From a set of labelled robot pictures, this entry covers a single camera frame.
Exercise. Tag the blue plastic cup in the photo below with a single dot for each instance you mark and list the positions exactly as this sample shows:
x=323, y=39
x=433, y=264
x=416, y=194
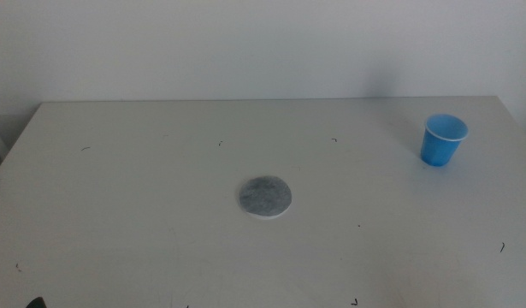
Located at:
x=440, y=147

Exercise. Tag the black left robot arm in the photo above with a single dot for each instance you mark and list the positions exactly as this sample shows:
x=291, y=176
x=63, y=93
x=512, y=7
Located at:
x=37, y=303

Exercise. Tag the grey round cup mat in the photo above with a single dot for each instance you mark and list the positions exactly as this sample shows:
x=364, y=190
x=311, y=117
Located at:
x=264, y=197

